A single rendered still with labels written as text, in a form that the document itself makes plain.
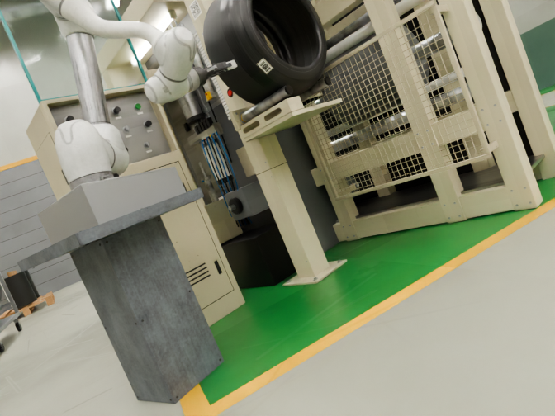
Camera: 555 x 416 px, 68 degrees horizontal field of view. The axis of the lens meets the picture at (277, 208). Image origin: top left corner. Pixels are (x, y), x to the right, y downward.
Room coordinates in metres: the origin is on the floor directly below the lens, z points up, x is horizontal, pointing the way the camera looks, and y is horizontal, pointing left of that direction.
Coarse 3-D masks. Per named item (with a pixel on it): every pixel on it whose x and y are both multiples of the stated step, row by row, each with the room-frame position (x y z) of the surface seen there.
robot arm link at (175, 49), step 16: (64, 0) 1.56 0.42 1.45; (80, 0) 1.59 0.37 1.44; (64, 16) 1.59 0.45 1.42; (80, 16) 1.57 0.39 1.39; (96, 16) 1.59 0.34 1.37; (96, 32) 1.58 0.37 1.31; (112, 32) 1.53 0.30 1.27; (128, 32) 1.49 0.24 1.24; (144, 32) 1.46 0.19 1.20; (160, 32) 1.45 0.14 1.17; (176, 32) 1.39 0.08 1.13; (160, 48) 1.42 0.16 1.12; (176, 48) 1.39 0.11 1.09; (192, 48) 1.42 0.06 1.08; (160, 64) 1.46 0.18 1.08; (176, 64) 1.44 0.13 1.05; (176, 80) 1.50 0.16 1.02
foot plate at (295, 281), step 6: (330, 264) 2.24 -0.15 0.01; (336, 264) 2.19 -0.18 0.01; (342, 264) 2.18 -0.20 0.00; (324, 270) 2.18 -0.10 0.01; (330, 270) 2.13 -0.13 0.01; (318, 276) 2.12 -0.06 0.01; (324, 276) 2.08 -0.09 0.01; (288, 282) 2.22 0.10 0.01; (294, 282) 2.18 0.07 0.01; (300, 282) 2.13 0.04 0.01; (306, 282) 2.09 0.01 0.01; (312, 282) 2.05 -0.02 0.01
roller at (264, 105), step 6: (282, 90) 1.82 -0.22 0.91; (288, 90) 1.81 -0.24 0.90; (270, 96) 1.89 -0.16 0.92; (276, 96) 1.85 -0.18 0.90; (282, 96) 1.83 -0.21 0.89; (288, 96) 1.84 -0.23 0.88; (264, 102) 1.91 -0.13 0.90; (270, 102) 1.89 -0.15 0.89; (276, 102) 1.88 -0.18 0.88; (252, 108) 1.99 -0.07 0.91; (258, 108) 1.96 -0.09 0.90; (264, 108) 1.94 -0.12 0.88; (246, 114) 2.02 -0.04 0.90; (252, 114) 2.00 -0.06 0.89; (258, 114) 1.99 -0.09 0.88; (246, 120) 2.05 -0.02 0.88
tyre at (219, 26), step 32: (224, 0) 1.79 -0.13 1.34; (256, 0) 2.14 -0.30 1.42; (288, 0) 2.12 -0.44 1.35; (224, 32) 1.79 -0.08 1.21; (256, 32) 1.76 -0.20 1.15; (288, 32) 2.24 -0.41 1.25; (320, 32) 2.03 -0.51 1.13; (256, 64) 1.77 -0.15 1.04; (288, 64) 1.83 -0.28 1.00; (320, 64) 1.98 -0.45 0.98; (256, 96) 1.92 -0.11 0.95
